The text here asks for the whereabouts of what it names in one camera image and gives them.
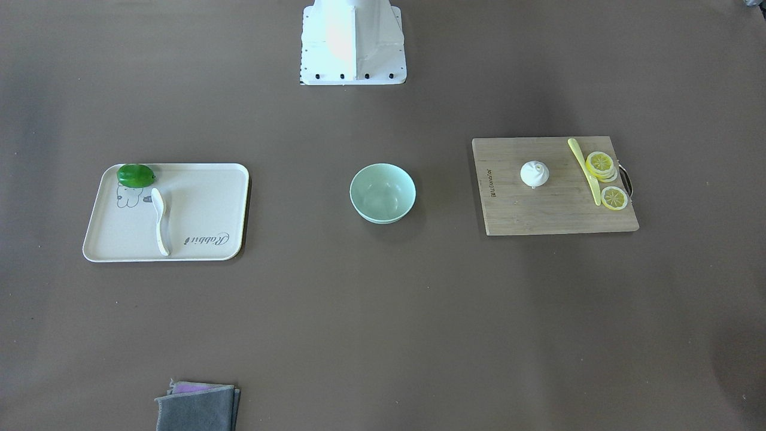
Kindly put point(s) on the wooden cutting board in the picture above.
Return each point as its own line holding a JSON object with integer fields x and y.
{"x": 563, "y": 205}

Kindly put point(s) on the beige rabbit serving tray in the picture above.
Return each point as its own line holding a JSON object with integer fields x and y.
{"x": 204, "y": 221}

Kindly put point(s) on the lower lemon slice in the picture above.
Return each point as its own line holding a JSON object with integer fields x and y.
{"x": 614, "y": 198}

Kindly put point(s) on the upper lemon slice stack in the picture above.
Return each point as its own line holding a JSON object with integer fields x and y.
{"x": 602, "y": 167}

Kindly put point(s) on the green bell pepper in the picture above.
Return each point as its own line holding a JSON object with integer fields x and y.
{"x": 135, "y": 176}

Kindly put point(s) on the grey folded cloth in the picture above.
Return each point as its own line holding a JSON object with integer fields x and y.
{"x": 198, "y": 406}

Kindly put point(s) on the white ceramic soup spoon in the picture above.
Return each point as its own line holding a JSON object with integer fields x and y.
{"x": 160, "y": 207}

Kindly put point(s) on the white steamed bun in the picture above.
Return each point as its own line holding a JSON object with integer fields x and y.
{"x": 534, "y": 173}

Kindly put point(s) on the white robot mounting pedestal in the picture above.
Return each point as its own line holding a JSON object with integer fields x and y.
{"x": 352, "y": 43}

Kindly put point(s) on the yellow plastic knife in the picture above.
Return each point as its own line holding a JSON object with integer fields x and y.
{"x": 590, "y": 178}

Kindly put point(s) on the mint green bowl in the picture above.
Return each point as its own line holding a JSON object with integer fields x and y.
{"x": 382, "y": 193}

